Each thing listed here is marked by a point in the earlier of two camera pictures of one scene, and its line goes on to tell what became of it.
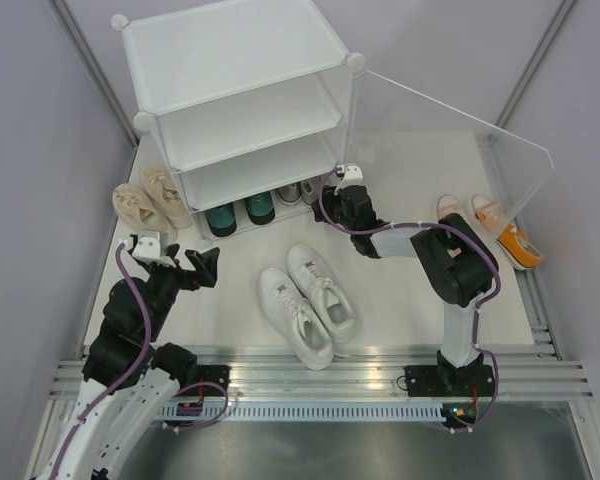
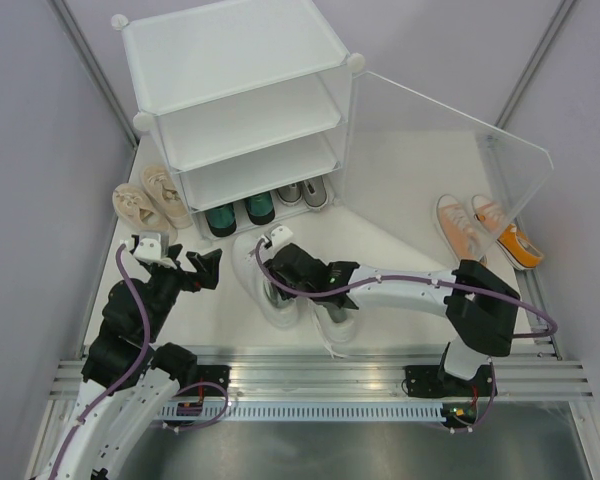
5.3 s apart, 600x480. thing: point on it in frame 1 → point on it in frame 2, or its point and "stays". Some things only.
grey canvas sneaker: [309, 190] stays
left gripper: [206, 267] stays
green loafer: [222, 220] stays
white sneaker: [295, 318] → [278, 312]
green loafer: [261, 208] stays
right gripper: [331, 196] → [272, 271]
